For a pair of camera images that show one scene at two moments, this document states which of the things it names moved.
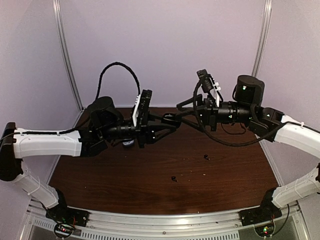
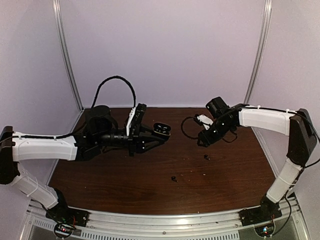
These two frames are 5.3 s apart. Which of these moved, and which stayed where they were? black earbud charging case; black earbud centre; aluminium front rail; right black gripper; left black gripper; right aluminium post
Moved: right black gripper; black earbud charging case; left black gripper
Stayed: aluminium front rail; right aluminium post; black earbud centre
